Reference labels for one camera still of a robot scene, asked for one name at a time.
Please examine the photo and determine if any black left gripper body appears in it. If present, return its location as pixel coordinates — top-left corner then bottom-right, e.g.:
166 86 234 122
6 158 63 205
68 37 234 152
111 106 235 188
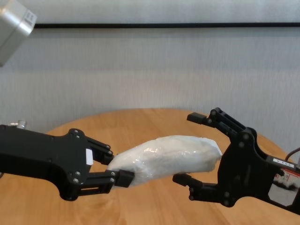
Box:
0 124 94 202

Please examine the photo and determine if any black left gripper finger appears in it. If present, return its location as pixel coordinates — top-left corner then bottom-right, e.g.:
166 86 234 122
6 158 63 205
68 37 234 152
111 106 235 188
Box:
78 170 135 197
83 135 115 166

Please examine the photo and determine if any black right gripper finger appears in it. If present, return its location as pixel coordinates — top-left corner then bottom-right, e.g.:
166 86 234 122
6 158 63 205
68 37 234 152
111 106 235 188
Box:
172 173 221 204
187 107 247 143

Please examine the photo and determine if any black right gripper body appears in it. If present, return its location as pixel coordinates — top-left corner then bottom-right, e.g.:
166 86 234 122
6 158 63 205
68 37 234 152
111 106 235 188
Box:
217 127 300 209

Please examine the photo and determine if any white plastic-wrapped sandbag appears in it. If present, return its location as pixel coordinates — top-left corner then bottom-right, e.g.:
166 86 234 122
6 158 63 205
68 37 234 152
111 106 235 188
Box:
106 134 223 188

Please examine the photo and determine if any silver round cable connector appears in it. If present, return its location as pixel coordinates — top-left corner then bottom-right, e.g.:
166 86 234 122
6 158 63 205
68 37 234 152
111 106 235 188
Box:
7 119 28 129

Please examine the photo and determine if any thin dark red cable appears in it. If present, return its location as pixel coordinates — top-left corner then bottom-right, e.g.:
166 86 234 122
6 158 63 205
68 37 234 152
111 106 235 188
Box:
287 147 300 165

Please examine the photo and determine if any black wall strip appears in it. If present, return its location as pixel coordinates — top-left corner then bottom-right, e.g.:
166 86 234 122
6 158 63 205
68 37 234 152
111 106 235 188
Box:
34 22 300 30

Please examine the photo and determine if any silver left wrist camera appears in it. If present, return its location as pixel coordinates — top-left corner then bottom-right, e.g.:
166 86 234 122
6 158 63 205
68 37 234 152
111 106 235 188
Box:
0 0 38 68

